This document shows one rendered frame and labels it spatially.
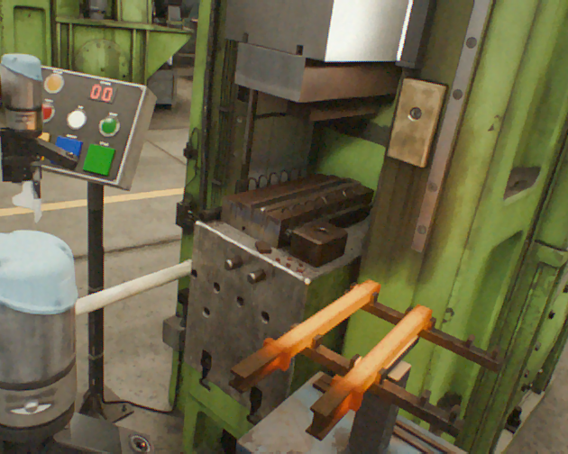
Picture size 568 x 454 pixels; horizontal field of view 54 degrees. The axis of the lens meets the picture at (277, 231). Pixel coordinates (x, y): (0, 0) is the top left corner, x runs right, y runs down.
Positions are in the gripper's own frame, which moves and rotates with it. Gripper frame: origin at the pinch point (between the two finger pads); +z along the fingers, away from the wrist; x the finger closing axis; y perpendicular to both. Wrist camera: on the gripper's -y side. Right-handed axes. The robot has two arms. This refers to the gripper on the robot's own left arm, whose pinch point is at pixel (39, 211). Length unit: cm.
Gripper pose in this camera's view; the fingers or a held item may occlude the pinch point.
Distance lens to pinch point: 143.3
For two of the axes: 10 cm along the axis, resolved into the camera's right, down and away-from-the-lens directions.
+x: 3.8, 4.2, -8.2
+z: -1.4, 9.1, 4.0
